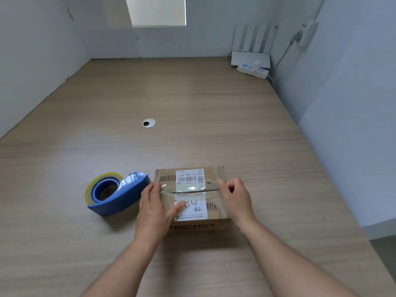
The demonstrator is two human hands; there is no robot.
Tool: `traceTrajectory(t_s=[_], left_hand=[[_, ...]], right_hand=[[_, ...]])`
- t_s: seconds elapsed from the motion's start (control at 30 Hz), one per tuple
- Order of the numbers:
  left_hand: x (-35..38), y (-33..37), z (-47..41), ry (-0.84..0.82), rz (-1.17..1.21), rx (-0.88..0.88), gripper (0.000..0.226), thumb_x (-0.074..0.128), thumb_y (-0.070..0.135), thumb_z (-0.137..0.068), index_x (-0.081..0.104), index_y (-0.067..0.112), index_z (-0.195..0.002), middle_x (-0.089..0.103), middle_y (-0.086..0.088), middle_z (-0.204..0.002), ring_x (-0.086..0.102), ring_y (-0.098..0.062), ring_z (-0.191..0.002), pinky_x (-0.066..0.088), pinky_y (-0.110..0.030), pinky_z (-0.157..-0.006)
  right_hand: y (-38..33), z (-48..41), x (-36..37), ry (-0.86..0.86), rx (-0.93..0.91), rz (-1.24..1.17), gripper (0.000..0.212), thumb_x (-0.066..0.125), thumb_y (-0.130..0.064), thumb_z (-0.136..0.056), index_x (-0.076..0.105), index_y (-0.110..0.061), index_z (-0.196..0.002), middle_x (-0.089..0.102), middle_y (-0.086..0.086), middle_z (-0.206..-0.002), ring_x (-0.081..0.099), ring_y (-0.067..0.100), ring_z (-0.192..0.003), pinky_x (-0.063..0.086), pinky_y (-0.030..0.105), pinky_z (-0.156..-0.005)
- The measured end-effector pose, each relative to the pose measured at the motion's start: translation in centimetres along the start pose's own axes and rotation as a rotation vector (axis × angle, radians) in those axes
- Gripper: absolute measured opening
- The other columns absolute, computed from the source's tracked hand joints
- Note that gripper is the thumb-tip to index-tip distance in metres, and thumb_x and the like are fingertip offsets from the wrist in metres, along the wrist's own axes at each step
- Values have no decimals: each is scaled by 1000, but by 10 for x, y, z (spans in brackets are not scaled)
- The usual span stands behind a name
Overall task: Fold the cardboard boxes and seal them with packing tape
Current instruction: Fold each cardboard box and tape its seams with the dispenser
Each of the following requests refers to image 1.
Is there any person's left hand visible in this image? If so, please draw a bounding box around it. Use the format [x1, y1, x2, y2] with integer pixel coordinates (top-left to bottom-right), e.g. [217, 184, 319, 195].
[133, 182, 187, 248]

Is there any person's right hand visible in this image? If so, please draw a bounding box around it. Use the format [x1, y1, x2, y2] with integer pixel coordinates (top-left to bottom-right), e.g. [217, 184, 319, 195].
[217, 177, 258, 234]

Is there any blue tape dispenser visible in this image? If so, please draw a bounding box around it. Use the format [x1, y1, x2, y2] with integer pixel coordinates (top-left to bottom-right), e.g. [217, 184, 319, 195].
[87, 171, 151, 217]

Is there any black-lettered cardboard box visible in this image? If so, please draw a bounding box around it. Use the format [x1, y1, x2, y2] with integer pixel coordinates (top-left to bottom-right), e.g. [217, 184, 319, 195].
[154, 166, 232, 233]

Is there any clear yellowish tape roll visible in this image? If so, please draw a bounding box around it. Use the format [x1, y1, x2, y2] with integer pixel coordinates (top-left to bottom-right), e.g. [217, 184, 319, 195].
[85, 172, 124, 205]

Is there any person's left forearm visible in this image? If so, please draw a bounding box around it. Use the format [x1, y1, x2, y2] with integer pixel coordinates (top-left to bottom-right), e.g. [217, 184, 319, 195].
[81, 239, 161, 297]

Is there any person's right forearm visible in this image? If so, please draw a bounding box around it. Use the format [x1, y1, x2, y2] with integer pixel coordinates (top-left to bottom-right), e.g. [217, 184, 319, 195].
[240, 219, 361, 297]

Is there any white power strip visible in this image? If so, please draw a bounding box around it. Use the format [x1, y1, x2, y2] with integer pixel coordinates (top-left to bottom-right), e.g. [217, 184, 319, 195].
[236, 60, 269, 80]

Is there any white router with antennas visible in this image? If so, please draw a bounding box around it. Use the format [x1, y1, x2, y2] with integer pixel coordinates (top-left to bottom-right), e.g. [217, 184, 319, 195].
[230, 22, 280, 69]

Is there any white foam partition board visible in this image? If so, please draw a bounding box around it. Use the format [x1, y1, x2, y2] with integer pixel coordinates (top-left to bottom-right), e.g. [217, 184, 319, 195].
[0, 0, 91, 139]

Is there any bright window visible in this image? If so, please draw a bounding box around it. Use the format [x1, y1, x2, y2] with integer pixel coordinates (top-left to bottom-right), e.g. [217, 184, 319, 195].
[125, 0, 187, 28]

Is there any grey power cable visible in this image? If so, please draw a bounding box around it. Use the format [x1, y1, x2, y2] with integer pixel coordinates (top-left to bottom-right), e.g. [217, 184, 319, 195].
[267, 31, 303, 90]

